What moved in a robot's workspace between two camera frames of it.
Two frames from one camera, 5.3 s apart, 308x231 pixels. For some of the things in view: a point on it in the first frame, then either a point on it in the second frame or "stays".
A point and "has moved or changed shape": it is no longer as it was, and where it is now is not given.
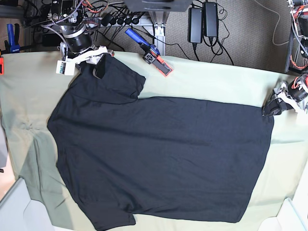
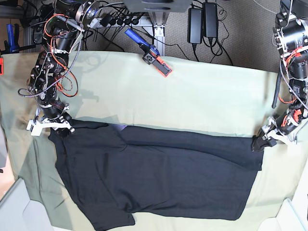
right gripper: [275, 107] → [270, 136]
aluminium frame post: [160, 19] stays
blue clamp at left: [13, 34] stays
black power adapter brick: [195, 25] stays
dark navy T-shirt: [172, 158] has moved or changed shape
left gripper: [93, 56] → [61, 124]
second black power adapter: [211, 19] stays
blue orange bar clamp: [152, 55] stays
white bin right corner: [293, 215] stays
